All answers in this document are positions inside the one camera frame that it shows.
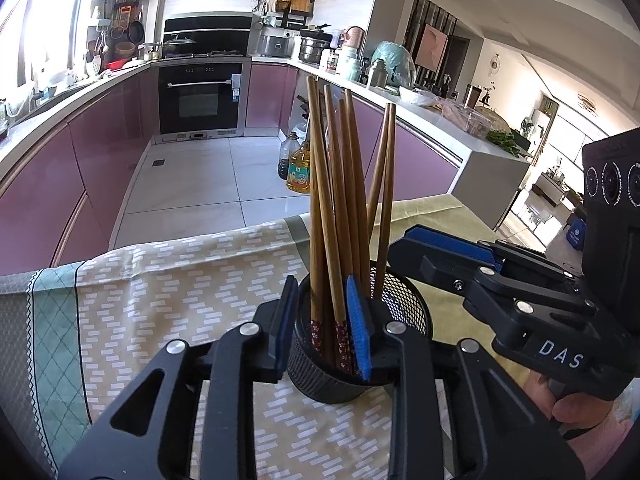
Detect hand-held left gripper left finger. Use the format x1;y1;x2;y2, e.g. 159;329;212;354
57;276;300;480

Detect dark pot with lid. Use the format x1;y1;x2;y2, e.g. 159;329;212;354
163;34;198;56

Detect black mesh pen holder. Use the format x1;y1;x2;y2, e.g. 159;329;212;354
286;266;434;404

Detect framed wall picture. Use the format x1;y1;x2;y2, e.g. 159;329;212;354
416;23;450;70

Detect dark liquid plastic bottle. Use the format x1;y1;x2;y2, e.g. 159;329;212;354
277;132;301;180

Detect steel thermos flask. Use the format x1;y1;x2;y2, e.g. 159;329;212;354
367;57;390;89

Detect black range hood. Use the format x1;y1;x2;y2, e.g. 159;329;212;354
163;12;253;56

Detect white bowl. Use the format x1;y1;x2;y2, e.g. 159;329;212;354
398;85;439;107

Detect yellow cooking oil bottle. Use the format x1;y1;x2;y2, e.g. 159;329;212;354
285;140;312;195

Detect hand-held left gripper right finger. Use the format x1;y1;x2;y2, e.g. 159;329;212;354
346;275;586;480

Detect pink kettle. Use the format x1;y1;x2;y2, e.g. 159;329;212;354
343;25;367;51

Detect black built-in oven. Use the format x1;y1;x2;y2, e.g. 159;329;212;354
157;59;251;137

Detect teal plastic-covered appliance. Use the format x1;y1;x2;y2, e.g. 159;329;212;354
374;41;416;90

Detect printed patchwork tablecloth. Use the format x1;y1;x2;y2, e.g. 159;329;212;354
0;195;551;480

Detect black countertop storage rack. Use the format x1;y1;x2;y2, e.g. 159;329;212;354
257;0;316;29

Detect clear plastic container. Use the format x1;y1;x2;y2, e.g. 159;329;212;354
440;98;494;139

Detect pink base cabinet run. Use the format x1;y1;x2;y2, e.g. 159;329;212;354
247;62;461;202
0;62;161;277

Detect person's right forearm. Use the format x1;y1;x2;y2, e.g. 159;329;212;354
575;417;639;480

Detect white living room cabinet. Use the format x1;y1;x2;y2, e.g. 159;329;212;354
524;169;571;206

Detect green vegetables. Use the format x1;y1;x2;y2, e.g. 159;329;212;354
484;129;529;156

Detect steel stockpot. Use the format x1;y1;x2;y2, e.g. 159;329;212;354
298;35;334;65

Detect person's right hand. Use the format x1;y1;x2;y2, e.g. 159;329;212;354
522;372;633;442

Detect large kitchen window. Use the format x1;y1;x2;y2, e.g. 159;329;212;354
0;0;109;102

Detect hanging pans and utensils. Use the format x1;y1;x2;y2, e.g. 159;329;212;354
107;2;146;61

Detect blue bin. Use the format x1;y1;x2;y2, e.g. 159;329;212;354
564;214;589;251

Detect floral-tipped wooden chopstick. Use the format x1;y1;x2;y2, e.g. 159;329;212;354
306;76;351;373
323;84;357;291
344;89;372;298
309;155;325;351
338;99;362;291
366;104;393;236
375;104;397;298

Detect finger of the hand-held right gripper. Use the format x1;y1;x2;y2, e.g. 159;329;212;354
386;236;597;343
404;225;585;288

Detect silver rice cooker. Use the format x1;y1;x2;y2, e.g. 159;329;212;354
256;27;294;59

